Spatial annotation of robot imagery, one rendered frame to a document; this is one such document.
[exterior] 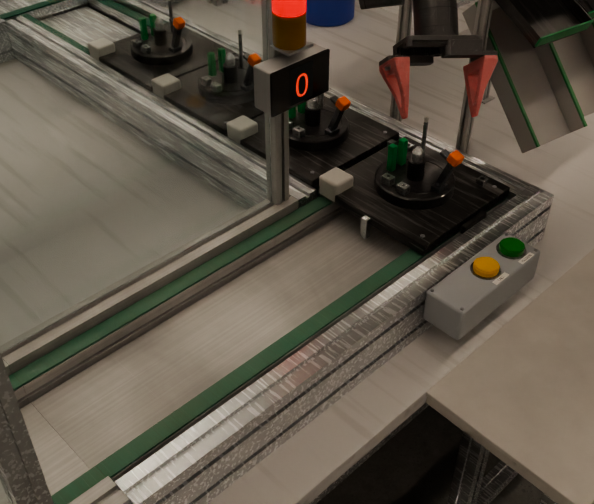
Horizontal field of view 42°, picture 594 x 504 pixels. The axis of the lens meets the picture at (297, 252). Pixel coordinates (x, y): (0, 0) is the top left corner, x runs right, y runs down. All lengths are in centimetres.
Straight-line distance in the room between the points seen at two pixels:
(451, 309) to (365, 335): 14
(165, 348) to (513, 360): 53
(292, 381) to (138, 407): 22
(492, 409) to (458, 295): 17
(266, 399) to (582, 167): 95
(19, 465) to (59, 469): 32
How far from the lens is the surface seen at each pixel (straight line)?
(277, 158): 130
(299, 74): 120
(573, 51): 169
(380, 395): 119
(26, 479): 77
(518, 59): 156
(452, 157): 131
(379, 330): 115
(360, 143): 151
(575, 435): 120
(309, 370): 108
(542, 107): 156
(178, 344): 118
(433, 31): 105
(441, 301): 120
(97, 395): 114
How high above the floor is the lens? 177
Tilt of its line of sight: 40 degrees down
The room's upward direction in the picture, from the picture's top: straight up
